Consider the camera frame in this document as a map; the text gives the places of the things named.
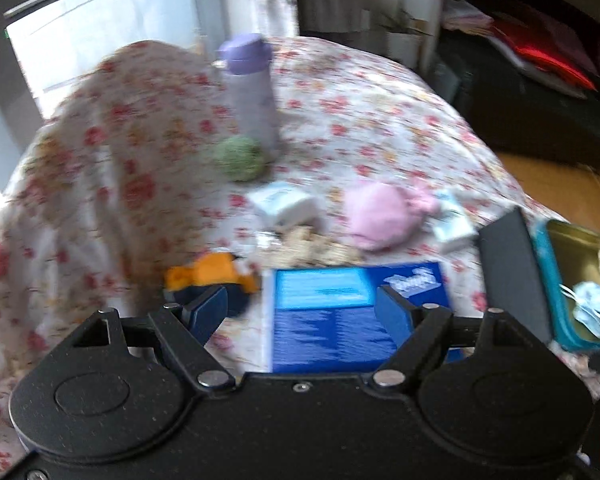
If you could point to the purple lid bottle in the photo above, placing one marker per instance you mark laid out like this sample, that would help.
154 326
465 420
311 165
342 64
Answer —
252 100

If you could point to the window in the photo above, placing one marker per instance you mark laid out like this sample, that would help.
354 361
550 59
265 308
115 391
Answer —
105 25

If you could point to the light blue face mask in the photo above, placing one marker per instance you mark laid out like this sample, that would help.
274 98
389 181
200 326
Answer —
592 305

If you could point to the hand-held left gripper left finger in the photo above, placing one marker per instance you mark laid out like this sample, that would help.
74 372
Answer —
209 310

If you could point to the pink plush pouch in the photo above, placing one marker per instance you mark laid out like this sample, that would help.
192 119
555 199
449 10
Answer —
375 215

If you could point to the teal tin box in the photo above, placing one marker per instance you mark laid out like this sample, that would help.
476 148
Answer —
545 280

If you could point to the cardboard boxes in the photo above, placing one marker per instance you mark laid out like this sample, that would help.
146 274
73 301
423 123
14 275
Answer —
340 0

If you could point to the green fuzzy ball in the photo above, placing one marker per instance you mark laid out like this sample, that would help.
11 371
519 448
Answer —
240 159

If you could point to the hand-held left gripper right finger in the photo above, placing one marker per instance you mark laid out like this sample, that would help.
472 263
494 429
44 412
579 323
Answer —
392 310

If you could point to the floral bedsheet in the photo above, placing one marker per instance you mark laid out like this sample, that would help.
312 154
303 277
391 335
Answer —
130 185

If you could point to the blue printed box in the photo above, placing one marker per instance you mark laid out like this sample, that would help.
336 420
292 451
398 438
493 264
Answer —
325 320

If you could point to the dark sofa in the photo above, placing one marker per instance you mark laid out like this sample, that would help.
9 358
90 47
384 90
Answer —
530 110

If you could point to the red cloth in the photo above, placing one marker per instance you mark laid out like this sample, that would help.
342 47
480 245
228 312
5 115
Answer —
545 50

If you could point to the white tissue pack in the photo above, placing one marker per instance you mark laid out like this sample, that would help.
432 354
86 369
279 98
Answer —
285 205
452 225

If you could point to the orange and navy plush toy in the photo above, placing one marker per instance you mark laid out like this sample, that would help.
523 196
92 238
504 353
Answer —
210 267

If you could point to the clear snack bag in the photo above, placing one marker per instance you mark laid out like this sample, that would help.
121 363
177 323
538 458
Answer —
310 250

